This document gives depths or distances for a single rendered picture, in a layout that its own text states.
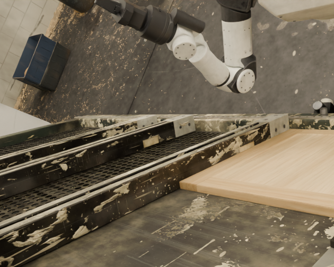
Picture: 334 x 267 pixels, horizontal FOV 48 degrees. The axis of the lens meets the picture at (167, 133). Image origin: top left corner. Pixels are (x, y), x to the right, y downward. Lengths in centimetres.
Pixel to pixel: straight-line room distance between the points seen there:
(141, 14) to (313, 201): 60
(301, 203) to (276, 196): 6
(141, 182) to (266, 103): 183
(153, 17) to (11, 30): 500
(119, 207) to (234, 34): 65
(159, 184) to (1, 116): 368
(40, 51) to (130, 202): 422
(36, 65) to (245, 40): 393
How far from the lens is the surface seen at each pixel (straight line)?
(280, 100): 255
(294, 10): 108
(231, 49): 121
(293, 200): 76
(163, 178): 89
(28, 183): 119
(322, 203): 75
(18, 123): 453
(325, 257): 54
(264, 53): 280
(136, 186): 84
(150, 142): 144
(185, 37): 104
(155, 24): 102
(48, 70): 498
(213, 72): 116
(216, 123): 155
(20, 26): 599
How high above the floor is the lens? 203
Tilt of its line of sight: 42 degrees down
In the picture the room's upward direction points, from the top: 64 degrees counter-clockwise
